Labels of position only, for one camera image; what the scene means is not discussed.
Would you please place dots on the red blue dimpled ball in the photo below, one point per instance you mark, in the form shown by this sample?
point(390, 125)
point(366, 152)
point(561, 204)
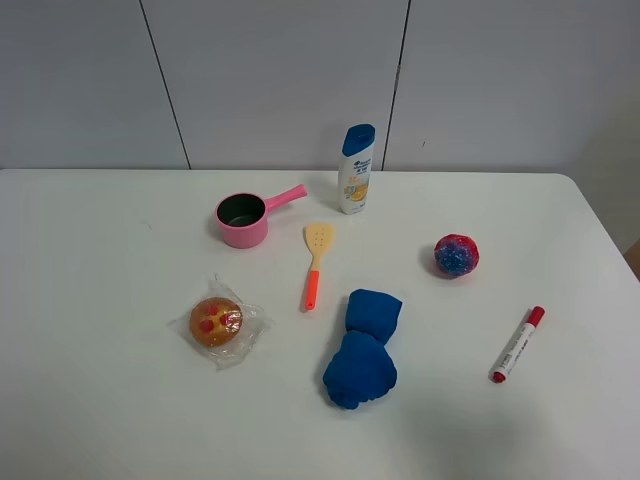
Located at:
point(456, 255)

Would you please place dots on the yellow orange toy spatula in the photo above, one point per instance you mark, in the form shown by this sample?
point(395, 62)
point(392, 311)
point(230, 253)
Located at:
point(318, 238)

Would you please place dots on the pink toy saucepan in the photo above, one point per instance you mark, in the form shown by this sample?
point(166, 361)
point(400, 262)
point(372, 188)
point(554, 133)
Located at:
point(243, 217)

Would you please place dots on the white blue shampoo bottle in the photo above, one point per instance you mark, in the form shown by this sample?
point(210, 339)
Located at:
point(355, 167)

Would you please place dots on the wrapped orange pastry toy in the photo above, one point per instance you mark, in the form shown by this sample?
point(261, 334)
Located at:
point(220, 326)

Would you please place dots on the blue crumpled cloth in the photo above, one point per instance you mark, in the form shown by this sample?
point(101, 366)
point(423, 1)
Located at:
point(362, 370)

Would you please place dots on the red whiteboard marker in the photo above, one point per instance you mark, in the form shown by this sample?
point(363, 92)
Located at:
point(510, 355)

